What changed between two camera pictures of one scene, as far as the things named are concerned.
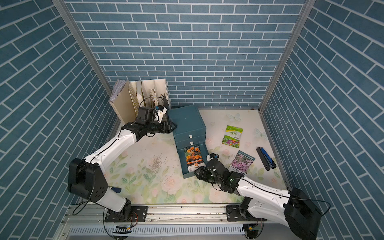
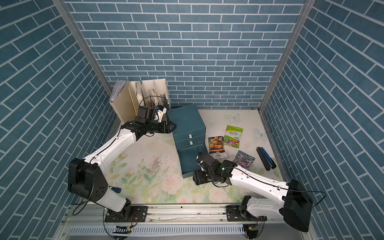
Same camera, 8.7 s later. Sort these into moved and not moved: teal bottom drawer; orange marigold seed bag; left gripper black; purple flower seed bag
Moved: orange marigold seed bag
Not moved: purple flower seed bag; left gripper black; teal bottom drawer
